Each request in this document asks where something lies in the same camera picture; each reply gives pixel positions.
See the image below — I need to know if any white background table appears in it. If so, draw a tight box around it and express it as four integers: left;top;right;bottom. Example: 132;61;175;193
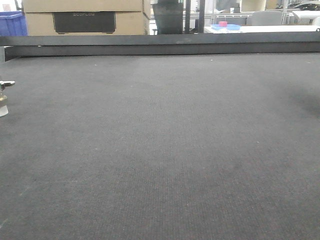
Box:
204;25;320;34

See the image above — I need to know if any blue tray on table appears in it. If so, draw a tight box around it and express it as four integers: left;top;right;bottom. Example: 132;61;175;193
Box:
211;24;241;31

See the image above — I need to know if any blue plastic crate background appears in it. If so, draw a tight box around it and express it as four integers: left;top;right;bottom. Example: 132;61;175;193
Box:
0;11;28;37

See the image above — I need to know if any black vertical post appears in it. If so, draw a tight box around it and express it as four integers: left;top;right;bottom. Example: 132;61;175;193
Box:
184;0;191;34

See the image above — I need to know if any black conveyor side rail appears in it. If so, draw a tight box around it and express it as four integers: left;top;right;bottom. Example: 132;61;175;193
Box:
0;30;320;58

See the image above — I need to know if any grey office chair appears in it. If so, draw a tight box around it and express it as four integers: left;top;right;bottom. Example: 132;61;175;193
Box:
251;10;282;26

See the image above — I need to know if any black bin background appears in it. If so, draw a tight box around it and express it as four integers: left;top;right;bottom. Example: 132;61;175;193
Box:
152;0;184;35

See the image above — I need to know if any pink tape roll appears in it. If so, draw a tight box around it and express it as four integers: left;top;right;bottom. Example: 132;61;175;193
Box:
218;21;228;28

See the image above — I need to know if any large cardboard box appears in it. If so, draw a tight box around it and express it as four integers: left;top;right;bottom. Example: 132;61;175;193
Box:
22;0;151;36

